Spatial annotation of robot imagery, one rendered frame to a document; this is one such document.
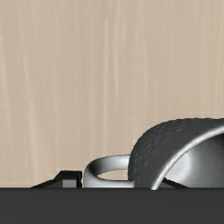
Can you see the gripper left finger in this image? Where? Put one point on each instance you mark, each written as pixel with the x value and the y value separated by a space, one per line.
pixel 68 178

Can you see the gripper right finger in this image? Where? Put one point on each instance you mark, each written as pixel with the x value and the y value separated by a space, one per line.
pixel 171 184

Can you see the grey porcelain mug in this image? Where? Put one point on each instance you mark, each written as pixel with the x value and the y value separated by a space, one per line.
pixel 163 145

